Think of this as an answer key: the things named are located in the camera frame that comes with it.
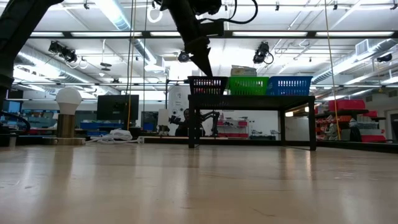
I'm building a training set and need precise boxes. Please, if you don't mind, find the green plastic slotted basket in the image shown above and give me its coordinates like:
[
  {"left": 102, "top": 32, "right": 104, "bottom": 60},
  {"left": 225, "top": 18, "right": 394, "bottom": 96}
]
[{"left": 226, "top": 76, "right": 271, "bottom": 96}]

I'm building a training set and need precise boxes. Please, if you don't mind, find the black shelf rack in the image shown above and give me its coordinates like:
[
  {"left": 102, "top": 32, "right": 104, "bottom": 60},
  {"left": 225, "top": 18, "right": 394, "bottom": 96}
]
[{"left": 307, "top": 98, "right": 388, "bottom": 144}]

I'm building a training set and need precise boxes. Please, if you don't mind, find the black plastic slotted basket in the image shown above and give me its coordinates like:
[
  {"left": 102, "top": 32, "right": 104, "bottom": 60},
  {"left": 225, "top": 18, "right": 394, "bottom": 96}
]
[{"left": 187, "top": 76, "right": 229, "bottom": 96}]

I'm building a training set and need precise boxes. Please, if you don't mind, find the silver ventilation duct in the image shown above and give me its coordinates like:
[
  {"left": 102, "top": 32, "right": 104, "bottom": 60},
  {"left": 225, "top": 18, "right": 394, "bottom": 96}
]
[
  {"left": 310, "top": 39, "right": 398, "bottom": 85},
  {"left": 12, "top": 42, "right": 122, "bottom": 96}
]

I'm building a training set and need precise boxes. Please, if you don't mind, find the white cable with adapter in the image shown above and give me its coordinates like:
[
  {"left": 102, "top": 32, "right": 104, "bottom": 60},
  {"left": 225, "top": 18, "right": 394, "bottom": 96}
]
[{"left": 86, "top": 129, "right": 146, "bottom": 144}]

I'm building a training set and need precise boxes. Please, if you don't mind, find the black left wrist camera cable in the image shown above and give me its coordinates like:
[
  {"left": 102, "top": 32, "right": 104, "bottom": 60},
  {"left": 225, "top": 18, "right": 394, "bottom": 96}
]
[{"left": 198, "top": 0, "right": 259, "bottom": 26}]

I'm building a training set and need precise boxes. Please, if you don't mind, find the blue plastic slotted basket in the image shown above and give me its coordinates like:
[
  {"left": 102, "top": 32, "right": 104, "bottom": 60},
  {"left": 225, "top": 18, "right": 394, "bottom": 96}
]
[{"left": 266, "top": 75, "right": 313, "bottom": 96}]

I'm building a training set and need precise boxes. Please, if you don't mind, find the blue storage tray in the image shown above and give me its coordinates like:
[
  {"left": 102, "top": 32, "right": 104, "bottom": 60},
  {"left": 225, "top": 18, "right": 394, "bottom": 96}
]
[{"left": 80, "top": 122, "right": 124, "bottom": 130}]

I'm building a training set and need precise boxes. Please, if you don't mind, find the black rig camera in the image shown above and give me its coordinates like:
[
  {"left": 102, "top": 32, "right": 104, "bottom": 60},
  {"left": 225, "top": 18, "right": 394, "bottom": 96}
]
[
  {"left": 177, "top": 50, "right": 191, "bottom": 63},
  {"left": 376, "top": 53, "right": 394, "bottom": 63},
  {"left": 47, "top": 40, "right": 78, "bottom": 63},
  {"left": 252, "top": 40, "right": 275, "bottom": 65}
]

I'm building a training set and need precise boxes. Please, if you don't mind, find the computer monitor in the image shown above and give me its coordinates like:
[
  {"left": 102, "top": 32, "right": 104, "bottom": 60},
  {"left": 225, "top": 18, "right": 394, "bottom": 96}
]
[{"left": 5, "top": 100, "right": 22, "bottom": 113}]

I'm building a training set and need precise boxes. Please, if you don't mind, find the red storage bin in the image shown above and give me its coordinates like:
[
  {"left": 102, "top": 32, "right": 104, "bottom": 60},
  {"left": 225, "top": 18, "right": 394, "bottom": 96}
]
[
  {"left": 328, "top": 99, "right": 367, "bottom": 111},
  {"left": 360, "top": 134, "right": 387, "bottom": 144}
]

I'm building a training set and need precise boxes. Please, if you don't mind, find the black monitor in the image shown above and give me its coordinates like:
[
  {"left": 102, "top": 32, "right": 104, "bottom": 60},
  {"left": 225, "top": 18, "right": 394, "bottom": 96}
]
[{"left": 96, "top": 95, "right": 140, "bottom": 121}]

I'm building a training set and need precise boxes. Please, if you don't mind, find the yellow green crayon box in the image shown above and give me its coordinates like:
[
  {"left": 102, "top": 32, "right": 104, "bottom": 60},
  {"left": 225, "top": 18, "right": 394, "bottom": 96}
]
[{"left": 230, "top": 64, "right": 258, "bottom": 78}]

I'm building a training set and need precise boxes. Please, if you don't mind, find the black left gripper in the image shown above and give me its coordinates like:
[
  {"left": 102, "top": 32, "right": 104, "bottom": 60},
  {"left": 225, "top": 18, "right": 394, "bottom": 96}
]
[{"left": 160, "top": 0, "right": 214, "bottom": 78}]

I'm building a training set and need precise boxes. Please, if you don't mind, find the thin yellow cable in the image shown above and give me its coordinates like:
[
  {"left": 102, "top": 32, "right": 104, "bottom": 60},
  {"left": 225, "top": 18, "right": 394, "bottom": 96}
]
[
  {"left": 126, "top": 0, "right": 137, "bottom": 131},
  {"left": 324, "top": 0, "right": 342, "bottom": 141}
]

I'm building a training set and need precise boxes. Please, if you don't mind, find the person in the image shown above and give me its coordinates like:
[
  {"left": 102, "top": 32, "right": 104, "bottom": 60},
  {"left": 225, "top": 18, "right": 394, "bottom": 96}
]
[{"left": 175, "top": 108, "right": 195, "bottom": 137}]

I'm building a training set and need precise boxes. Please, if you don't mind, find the white cable ring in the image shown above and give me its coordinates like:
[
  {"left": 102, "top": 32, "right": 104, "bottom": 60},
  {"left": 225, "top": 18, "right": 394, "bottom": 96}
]
[{"left": 147, "top": 5, "right": 164, "bottom": 24}]

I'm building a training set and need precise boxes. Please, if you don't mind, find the white cabinet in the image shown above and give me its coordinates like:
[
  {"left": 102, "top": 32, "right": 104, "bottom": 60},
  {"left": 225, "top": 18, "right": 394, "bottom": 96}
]
[{"left": 167, "top": 85, "right": 191, "bottom": 137}]

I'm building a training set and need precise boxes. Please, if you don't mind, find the black aluminium rig frame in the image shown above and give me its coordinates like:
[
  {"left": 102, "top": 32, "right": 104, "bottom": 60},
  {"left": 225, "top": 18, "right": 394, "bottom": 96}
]
[{"left": 15, "top": 134, "right": 398, "bottom": 154}]

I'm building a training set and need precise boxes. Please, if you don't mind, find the white shelf unit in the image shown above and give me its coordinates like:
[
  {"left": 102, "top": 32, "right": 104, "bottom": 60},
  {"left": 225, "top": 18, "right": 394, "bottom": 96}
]
[{"left": 217, "top": 117, "right": 250, "bottom": 139}]

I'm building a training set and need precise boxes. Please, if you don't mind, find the thin black cable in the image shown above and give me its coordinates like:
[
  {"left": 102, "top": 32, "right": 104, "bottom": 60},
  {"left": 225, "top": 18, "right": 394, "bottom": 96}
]
[
  {"left": 125, "top": 0, "right": 135, "bottom": 105},
  {"left": 142, "top": 0, "right": 149, "bottom": 131}
]

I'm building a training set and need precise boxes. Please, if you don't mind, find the white box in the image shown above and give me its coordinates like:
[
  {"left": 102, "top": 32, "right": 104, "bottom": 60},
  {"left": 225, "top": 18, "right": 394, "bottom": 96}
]
[{"left": 157, "top": 108, "right": 170, "bottom": 127}]

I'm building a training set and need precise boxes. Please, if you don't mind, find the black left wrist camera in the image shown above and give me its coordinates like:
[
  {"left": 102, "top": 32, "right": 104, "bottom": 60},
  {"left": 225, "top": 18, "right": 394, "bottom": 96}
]
[{"left": 198, "top": 21, "right": 225, "bottom": 37}]

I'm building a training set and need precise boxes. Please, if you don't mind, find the brass lamp with white bulb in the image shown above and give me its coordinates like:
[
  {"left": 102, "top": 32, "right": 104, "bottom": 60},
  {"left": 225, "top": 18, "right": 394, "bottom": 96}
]
[{"left": 42, "top": 87, "right": 86, "bottom": 147}]

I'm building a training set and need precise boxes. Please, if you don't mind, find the black light bar frame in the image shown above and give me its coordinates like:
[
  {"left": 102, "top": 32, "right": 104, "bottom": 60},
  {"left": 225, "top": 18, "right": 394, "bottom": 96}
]
[{"left": 29, "top": 29, "right": 398, "bottom": 40}]

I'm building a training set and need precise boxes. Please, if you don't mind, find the black mesh monitor riser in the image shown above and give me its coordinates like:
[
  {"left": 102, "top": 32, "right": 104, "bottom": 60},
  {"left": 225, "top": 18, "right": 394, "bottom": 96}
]
[{"left": 187, "top": 94, "right": 317, "bottom": 151}]

